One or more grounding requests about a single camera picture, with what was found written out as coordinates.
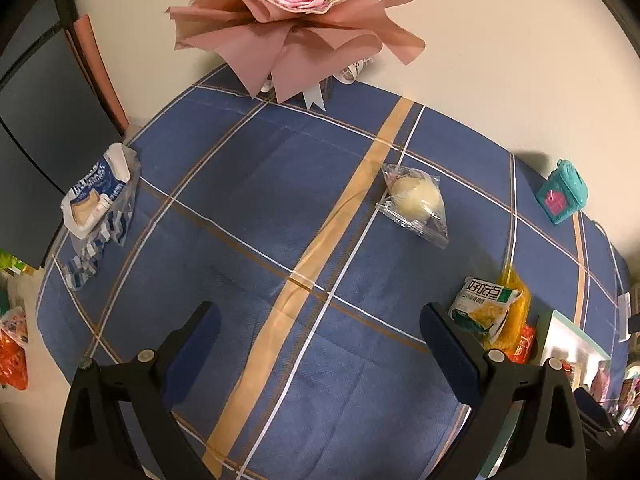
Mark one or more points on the dark cabinet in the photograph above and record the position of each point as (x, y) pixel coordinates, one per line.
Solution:
(40, 135)

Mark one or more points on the large flat red packet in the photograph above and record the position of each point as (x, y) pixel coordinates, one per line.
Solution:
(525, 345)

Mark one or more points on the pink flower bouquet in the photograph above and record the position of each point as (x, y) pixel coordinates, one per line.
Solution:
(300, 35)

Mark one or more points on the bright orange packet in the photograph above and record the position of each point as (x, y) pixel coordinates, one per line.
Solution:
(12, 365)

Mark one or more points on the blue plaid tablecloth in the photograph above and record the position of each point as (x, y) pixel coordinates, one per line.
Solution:
(300, 185)

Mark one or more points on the round pastry in clear wrapper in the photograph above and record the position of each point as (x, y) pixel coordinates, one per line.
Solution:
(415, 195)

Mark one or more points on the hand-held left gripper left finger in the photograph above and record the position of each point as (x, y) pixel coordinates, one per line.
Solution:
(202, 340)

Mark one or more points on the blue white bread packet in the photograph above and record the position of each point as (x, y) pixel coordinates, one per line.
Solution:
(95, 195)

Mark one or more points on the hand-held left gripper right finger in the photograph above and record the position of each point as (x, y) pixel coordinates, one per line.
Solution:
(445, 345)

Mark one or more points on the yellow snack packet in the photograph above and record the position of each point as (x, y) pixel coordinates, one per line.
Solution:
(517, 315)

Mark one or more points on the teal cube box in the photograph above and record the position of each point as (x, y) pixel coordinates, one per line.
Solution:
(560, 195)

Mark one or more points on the white green snack packet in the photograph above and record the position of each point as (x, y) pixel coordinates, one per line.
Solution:
(480, 305)

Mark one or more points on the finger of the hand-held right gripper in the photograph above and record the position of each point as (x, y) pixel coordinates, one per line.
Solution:
(595, 410)

